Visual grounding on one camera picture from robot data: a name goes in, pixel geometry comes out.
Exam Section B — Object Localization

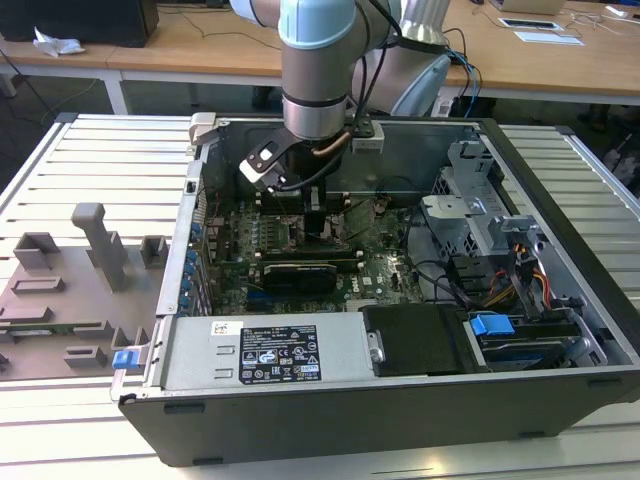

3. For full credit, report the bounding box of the black plastic shroud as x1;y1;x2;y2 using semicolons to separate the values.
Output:
360;304;474;378

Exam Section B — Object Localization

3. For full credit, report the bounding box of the blue cable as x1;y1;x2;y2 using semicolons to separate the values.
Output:
449;48;485;102

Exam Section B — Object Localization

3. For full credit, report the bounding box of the black box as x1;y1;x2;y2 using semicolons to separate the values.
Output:
0;0;161;49

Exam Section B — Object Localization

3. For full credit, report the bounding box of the black open PC case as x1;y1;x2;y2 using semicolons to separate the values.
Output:
107;112;640;469

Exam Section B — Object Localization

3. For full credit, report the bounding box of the CPU socket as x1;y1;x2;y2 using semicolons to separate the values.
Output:
283;213;352;250

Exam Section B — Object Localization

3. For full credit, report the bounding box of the white paper sheet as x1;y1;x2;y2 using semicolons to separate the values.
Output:
514;30;587;48

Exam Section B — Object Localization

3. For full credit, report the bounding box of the silver drive cage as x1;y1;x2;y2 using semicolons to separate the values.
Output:
418;139;547;262

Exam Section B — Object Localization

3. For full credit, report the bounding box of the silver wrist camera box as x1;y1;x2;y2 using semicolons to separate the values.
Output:
351;121;386;154

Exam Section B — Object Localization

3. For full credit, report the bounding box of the wooden desk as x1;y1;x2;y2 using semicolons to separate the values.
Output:
0;0;640;115

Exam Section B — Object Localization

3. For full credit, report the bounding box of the crumpled white paper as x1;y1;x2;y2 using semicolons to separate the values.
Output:
32;25;86;56

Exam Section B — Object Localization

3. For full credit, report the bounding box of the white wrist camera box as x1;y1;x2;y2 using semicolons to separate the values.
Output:
238;141;292;192

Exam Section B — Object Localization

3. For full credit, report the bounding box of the green motherboard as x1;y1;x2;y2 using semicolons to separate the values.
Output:
199;194;432;316

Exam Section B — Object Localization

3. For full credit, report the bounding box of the coloured wire bundle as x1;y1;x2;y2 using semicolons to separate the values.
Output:
492;241;552;312

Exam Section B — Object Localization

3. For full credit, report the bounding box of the grey parts rack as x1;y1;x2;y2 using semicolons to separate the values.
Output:
0;201;169;384

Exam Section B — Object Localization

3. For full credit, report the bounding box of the grey case handle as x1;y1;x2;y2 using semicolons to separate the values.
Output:
188;112;222;150

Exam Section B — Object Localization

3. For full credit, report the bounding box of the blue disk carrier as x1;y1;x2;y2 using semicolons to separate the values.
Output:
469;312;571;372

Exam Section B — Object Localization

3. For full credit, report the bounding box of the black graphics card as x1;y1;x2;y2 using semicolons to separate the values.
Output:
261;261;338;297

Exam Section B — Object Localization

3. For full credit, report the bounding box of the black wire bundle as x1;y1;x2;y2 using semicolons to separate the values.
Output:
403;209;472;307

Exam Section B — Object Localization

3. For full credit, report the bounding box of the green RAM stick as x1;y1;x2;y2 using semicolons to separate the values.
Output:
8;324;102;334

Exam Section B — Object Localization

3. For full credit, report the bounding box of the white framed tablet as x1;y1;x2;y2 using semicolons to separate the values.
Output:
498;16;560;31

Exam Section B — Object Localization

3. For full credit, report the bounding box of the black RAM module row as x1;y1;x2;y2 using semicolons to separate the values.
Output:
259;192;350;215
256;246;362;262

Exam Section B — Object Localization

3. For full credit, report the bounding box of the silver power supply unit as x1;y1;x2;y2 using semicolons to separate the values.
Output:
160;313;375;392

